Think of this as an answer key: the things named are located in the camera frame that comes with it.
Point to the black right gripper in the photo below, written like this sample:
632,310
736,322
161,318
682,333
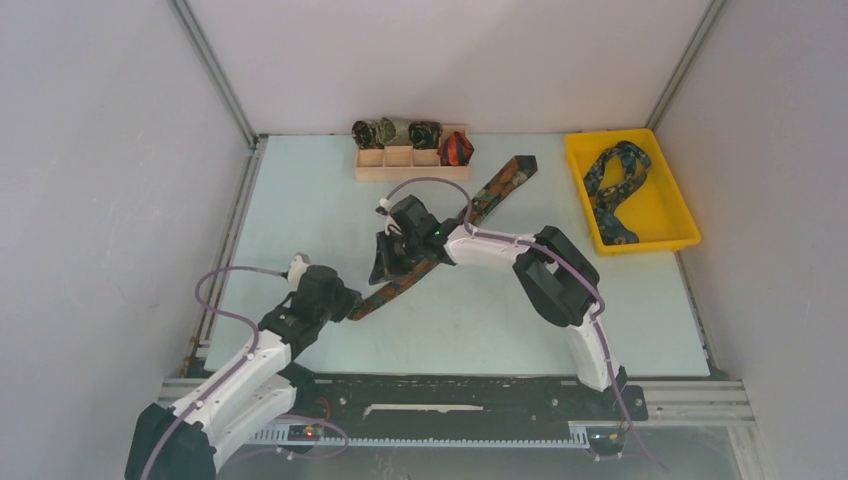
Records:
386,266

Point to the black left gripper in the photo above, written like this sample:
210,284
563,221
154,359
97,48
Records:
348,298

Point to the brown green patterned tie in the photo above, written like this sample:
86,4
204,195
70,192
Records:
512,175

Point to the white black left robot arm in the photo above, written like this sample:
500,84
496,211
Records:
196,435

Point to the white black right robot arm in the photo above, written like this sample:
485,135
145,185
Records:
559,281

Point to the wooden compartment box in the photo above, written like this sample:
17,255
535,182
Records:
398,163

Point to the orange navy rolled tie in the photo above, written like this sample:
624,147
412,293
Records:
456,150

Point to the black green rolled tie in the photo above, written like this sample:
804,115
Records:
425,135

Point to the olive green rolled tie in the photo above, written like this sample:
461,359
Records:
392,131

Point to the dark patterned rolled tie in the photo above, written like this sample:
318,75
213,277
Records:
365,135

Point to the blue patterned tie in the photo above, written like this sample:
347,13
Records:
636,165

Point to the yellow plastic tray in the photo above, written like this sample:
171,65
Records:
657,212

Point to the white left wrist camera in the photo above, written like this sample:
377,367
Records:
298,265

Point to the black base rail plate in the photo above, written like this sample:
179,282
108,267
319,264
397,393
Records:
408,408

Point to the aluminium frame rail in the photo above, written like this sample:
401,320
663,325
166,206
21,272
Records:
670,403

